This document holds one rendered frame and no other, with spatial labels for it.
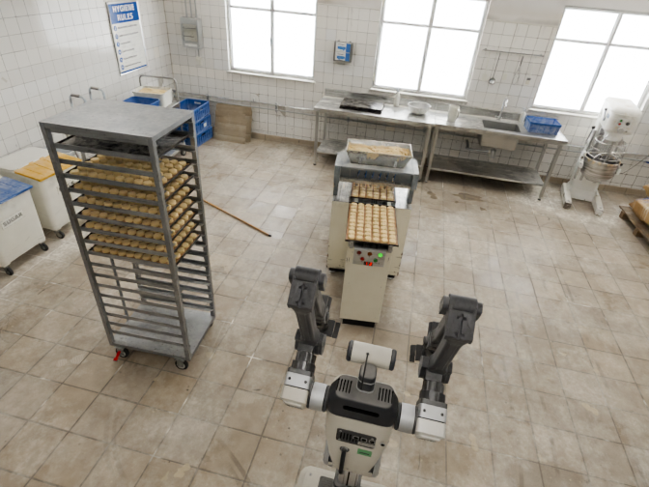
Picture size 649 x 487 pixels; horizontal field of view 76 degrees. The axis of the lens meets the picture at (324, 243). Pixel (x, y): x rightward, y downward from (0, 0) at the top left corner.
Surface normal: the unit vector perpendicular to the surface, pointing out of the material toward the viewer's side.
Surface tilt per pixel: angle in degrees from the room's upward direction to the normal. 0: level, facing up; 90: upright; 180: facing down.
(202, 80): 90
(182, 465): 0
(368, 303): 90
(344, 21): 90
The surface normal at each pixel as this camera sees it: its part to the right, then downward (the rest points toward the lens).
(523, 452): 0.07, -0.83
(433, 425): -0.06, -0.45
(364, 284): -0.11, 0.55
